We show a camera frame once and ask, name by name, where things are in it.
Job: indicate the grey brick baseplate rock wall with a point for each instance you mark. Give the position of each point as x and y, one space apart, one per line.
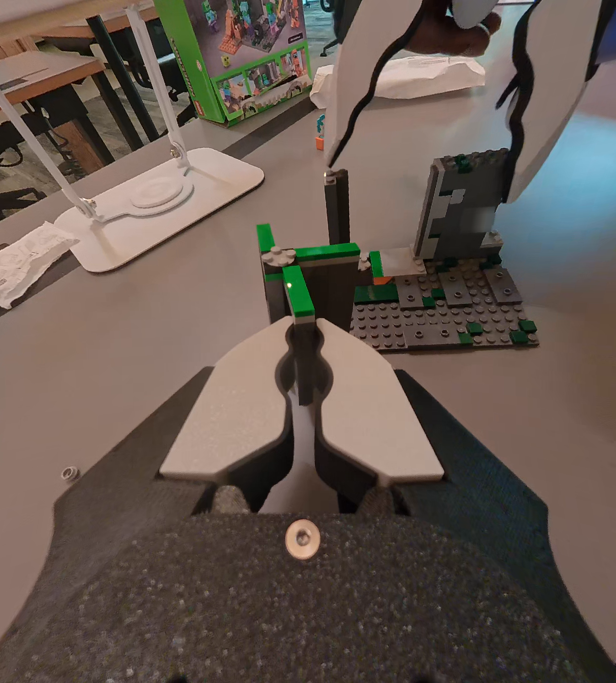
446 325

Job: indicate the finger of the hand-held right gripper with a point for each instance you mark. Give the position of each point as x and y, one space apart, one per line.
361 64
553 80

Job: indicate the small orange blue toy figure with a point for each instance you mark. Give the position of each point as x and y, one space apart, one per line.
320 141

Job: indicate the grey brick wall green tiles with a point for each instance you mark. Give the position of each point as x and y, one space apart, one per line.
334 293

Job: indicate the wooden side table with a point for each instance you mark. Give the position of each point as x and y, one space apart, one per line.
20 80

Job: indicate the green toy set box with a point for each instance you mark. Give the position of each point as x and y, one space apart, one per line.
254 64

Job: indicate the crumpled paper bag at left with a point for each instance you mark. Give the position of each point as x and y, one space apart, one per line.
14 267

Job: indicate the small grey round stud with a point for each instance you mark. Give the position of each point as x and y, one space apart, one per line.
69 473

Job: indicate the person's right hand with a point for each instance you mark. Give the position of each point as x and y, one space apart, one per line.
436 37

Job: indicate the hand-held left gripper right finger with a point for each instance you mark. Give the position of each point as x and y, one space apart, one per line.
377 416

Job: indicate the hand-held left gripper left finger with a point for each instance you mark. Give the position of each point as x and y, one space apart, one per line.
222 416

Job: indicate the tall dark grey brick pillar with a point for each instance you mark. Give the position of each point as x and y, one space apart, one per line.
337 213

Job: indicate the crumpled white paper bag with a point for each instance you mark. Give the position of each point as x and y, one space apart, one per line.
436 77

